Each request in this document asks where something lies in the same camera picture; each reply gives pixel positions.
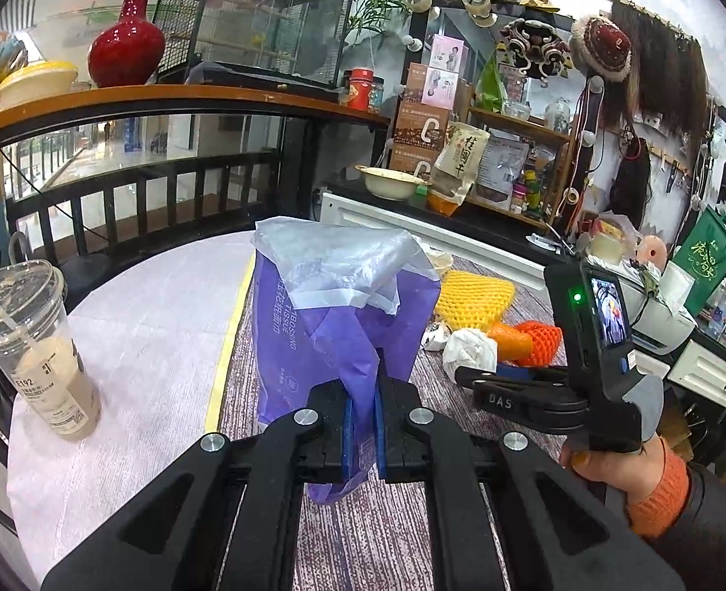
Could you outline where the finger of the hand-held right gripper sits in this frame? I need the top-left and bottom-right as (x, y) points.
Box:
(455, 364), (571, 390)
(470, 382), (590, 428)

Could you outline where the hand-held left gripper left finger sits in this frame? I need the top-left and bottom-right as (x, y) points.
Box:
(41, 378), (355, 591)

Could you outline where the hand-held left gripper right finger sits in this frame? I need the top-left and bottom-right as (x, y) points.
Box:
(375, 375), (687, 591)

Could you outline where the orange peel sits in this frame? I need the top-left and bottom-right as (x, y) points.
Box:
(487, 324), (535, 363)

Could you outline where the white paper napkin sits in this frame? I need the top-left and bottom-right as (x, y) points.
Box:
(442, 328), (499, 378)

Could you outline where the orange foam net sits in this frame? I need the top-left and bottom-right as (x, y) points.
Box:
(513, 320), (566, 369)

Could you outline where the small white tissue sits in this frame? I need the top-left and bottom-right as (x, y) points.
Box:
(421, 322), (451, 352)

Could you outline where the yellow foam net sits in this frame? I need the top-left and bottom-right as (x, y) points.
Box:
(435, 269), (517, 328)

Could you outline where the purple tissue pack bag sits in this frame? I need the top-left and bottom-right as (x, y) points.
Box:
(251, 217), (442, 507)

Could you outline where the person's right forearm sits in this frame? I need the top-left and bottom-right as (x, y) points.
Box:
(626, 440), (726, 591)

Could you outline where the person's right hand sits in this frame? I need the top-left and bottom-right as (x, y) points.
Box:
(558, 434), (671, 509)

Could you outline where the white printer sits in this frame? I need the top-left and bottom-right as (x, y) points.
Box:
(621, 271), (699, 355)

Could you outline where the white desk drawer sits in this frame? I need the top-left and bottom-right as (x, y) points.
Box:
(667, 338), (726, 420)

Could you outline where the white plastic wrapper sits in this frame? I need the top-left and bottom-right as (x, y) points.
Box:
(415, 237), (456, 287)

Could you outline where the clear water bottle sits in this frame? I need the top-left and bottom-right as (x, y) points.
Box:
(707, 277), (726, 336)

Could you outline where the pink round roll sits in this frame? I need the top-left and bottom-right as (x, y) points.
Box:
(636, 237), (668, 272)

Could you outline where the green tote bag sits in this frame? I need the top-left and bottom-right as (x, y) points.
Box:
(672, 206), (726, 316)

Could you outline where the orange cup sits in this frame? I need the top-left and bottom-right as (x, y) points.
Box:
(427, 188), (465, 218)

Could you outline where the black hanging wig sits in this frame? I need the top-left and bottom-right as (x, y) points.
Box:
(609, 135), (653, 229)

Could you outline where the white drawer cabinet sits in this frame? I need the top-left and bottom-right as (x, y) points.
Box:
(319, 191), (561, 290)

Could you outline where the white table cover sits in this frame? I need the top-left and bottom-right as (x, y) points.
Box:
(6, 230), (259, 591)

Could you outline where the wooden shelf rack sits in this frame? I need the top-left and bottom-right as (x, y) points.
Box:
(467, 107), (576, 229)

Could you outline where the beige snack pouch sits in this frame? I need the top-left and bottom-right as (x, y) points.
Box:
(430, 122), (483, 207)

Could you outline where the cream bowl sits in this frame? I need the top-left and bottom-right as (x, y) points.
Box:
(355, 165), (431, 201)

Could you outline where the stack of brown boxes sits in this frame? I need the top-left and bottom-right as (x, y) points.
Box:
(389, 63), (462, 182)

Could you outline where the black wooden railing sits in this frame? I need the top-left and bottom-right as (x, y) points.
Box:
(2, 148), (290, 272)

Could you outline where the red tin can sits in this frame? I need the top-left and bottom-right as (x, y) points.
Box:
(347, 67), (376, 113)

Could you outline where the clear plastic milk tea cup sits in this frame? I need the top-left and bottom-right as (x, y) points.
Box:
(0, 259), (102, 442)

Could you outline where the row of hanging brown wigs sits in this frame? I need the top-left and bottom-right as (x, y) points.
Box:
(597, 0), (708, 136)

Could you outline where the lion mask ornament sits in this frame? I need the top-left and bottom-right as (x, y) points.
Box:
(497, 17), (573, 80)

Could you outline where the red embroidered hat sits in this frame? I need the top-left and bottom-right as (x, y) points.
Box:
(568, 15), (634, 84)

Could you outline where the black framed vanity mirror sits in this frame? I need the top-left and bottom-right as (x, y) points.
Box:
(400, 0), (603, 210)

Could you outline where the wooden ledge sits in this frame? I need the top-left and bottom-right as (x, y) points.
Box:
(0, 83), (391, 164)

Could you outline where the glass and mesh cage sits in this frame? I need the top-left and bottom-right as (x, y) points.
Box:
(154, 0), (357, 84)

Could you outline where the red ceramic vase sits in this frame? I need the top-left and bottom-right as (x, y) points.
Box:
(88, 0), (167, 88)

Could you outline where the yellow plastic basin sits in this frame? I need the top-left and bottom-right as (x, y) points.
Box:
(0, 60), (79, 113)

